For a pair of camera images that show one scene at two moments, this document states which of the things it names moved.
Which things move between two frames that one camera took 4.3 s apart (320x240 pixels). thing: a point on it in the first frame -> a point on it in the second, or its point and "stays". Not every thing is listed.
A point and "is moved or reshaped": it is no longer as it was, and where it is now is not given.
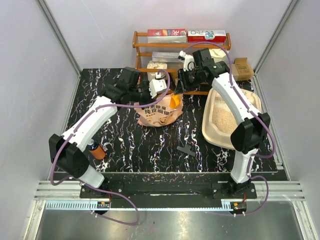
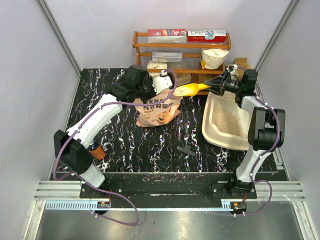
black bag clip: x=186 y=149 stays
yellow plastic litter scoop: x=174 y=101 is moved or reshaped
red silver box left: x=167 y=36 stays
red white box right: x=207 y=36 stays
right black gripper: x=179 y=88 -> x=218 y=85
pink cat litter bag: x=161 y=114 stays
